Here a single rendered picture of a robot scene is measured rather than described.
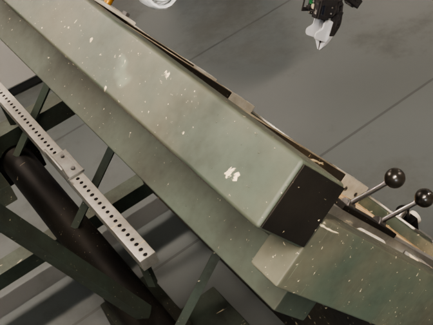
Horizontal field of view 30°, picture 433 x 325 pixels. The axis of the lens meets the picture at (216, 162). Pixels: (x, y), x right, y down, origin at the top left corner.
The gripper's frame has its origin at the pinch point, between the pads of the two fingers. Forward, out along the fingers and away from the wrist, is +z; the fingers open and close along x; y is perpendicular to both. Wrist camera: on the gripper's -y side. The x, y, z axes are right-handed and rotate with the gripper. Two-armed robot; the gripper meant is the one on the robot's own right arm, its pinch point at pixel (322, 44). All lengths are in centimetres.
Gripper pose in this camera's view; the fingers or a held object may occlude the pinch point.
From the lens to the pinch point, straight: 224.4
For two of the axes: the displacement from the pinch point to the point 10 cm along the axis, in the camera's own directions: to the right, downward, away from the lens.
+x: 5.5, 4.6, -7.0
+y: -8.2, 1.3, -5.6
